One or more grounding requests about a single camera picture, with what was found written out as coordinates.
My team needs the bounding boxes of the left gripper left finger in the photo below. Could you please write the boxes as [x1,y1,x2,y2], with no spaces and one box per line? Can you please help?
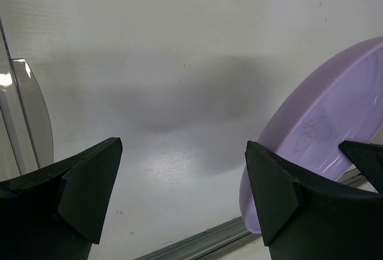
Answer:
[1,137,122,259]

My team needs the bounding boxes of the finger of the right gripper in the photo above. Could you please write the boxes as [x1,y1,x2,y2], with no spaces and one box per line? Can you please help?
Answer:
[339,140,382,193]

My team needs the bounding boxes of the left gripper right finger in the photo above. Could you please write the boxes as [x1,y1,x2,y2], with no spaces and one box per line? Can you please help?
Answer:
[245,141,382,259]

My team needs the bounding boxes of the purple plate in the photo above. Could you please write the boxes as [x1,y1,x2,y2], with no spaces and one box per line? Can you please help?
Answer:
[239,36,383,235]

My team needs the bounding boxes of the clear plastic bin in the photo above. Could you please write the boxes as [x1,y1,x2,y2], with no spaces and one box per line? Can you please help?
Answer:
[1,26,54,181]

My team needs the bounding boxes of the aluminium front rail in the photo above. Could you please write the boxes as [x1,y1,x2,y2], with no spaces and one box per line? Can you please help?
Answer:
[131,164,372,260]

